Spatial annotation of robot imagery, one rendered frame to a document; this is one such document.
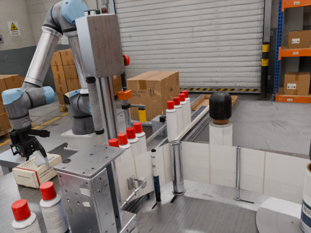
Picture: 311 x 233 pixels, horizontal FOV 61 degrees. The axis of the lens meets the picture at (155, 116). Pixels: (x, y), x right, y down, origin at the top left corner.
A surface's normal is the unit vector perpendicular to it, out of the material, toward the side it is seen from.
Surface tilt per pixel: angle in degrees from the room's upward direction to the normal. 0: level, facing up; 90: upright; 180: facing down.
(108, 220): 90
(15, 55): 90
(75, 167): 0
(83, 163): 0
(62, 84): 90
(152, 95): 90
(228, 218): 0
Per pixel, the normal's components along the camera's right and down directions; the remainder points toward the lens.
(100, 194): 0.88, 0.08
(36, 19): -0.40, 0.33
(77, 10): 0.68, 0.01
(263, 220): -0.09, -0.94
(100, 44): 0.46, 0.25
